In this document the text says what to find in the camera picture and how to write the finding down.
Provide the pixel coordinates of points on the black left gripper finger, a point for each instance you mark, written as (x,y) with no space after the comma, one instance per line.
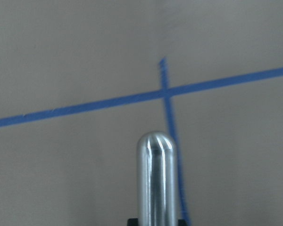
(134,222)

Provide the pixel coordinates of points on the steel muddler black cap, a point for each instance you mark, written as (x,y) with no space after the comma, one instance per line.
(157,180)

